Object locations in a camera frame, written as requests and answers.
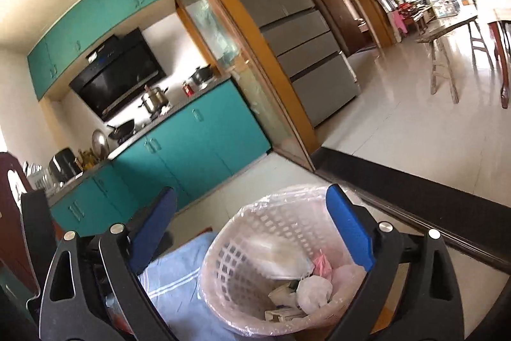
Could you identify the pink hanging cloth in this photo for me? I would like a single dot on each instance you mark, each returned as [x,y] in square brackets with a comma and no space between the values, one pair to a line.
[399,23]

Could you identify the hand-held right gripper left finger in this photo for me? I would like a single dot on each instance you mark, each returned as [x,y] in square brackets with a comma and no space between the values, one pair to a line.
[153,229]

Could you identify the brown wooden door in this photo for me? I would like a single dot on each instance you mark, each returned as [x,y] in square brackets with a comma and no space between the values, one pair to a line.
[339,13]

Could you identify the black range hood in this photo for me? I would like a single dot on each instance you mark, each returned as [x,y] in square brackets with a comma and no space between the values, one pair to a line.
[119,73]

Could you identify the white plastic bag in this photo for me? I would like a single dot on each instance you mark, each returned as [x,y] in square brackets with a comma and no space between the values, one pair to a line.
[315,295]

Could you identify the white basket with plastic liner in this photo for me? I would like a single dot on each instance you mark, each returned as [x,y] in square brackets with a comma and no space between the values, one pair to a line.
[239,245]

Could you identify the black clay pot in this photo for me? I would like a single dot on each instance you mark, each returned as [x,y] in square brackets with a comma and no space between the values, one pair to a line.
[201,75]

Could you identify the red jar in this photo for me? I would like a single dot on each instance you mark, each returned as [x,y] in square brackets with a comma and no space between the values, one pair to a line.
[187,90]

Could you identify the pink plastic bag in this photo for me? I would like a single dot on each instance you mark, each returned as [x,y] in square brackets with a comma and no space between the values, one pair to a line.
[322,265]

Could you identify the wooden bench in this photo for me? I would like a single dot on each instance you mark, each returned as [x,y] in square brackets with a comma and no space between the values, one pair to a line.
[443,33]

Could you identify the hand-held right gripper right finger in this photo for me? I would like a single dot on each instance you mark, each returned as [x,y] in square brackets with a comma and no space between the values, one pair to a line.
[351,229]

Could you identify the grey printed packaging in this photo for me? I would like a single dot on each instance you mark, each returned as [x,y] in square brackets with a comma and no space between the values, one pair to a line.
[285,305]

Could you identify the teal upper kitchen cabinets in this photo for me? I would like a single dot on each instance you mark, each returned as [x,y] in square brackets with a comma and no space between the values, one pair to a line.
[99,17]

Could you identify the steel stock pot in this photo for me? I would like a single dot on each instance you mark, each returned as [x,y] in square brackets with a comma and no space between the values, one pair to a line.
[153,101]

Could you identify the black air fryer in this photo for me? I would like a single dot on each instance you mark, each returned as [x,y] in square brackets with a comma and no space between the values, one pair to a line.
[64,165]

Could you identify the steel pot lid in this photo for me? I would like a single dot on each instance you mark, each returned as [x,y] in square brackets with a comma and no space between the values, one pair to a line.
[99,144]

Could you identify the wooden framed glass door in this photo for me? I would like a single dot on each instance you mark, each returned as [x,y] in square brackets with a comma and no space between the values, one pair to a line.
[239,65]

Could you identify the seasoning bottles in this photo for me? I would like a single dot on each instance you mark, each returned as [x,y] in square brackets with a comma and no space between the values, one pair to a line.
[87,159]

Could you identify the carved wooden chair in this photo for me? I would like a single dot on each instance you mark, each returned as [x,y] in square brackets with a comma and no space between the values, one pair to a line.
[12,225]

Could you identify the teal lower kitchen cabinets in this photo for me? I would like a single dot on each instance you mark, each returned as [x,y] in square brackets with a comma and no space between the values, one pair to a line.
[207,141]

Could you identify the grey refrigerator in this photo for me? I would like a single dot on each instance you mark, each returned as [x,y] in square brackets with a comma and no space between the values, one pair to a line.
[287,45]

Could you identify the teal kitchen cabinets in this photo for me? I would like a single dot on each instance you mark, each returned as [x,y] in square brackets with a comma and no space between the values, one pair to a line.
[99,17]
[207,141]

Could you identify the blue seat cushion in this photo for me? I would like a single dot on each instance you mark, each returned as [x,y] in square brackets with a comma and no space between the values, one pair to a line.
[175,309]

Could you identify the black wok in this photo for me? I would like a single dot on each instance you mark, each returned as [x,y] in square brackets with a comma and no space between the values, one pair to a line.
[121,130]

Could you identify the white rice cooker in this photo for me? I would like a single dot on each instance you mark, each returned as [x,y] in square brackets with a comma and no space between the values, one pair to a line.
[38,179]

